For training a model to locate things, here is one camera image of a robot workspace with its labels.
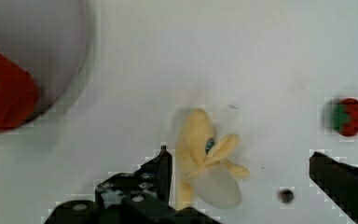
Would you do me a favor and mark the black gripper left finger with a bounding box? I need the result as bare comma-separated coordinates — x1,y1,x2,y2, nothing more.
43,147,221,224

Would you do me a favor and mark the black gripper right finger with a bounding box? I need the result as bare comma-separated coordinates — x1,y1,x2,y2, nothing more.
309,152,358,224

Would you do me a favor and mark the yellow plush banana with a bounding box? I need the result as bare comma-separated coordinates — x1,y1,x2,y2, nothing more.
175,108,249,209

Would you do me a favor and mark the red plush strawberry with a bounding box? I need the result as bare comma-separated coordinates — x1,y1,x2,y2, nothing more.
324,98,358,137

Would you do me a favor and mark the red ketchup bottle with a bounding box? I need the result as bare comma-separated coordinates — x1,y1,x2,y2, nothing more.
0,54,39,131

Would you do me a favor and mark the grey round plate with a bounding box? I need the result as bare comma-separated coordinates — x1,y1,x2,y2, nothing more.
0,0,87,133

